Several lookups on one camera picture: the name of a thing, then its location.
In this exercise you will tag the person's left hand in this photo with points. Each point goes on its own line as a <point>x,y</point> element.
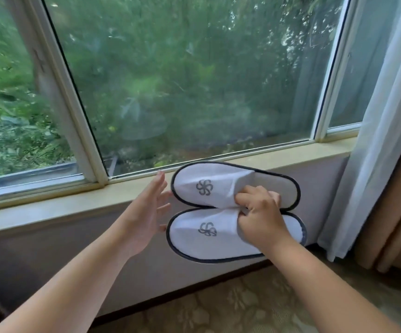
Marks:
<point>141,225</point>

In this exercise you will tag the person's right hand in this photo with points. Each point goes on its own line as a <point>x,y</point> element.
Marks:
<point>264,225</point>

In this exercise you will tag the person's right fingers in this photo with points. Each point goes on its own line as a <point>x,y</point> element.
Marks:
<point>256,199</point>

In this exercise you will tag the person's left fingers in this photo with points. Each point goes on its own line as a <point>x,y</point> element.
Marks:
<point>155,194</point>

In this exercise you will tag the white slipper with dark trim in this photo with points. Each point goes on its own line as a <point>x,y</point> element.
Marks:
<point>204,185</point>
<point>204,239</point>

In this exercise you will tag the person's left forearm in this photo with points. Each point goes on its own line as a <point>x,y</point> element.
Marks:
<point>72,284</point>

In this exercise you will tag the person's right forearm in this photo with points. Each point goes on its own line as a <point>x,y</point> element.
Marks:
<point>322,291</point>

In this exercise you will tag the beige window sill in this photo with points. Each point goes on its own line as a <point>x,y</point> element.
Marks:
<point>82,204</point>

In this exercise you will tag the green trees outside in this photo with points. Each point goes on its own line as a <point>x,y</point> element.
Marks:
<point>193,76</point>

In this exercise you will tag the sheer white curtain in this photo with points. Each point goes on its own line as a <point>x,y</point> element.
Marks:
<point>377,135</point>

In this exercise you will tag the beige drape curtain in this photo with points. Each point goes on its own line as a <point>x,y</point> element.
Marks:
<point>398,211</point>

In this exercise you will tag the white window frame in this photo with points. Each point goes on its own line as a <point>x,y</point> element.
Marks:
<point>72,110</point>

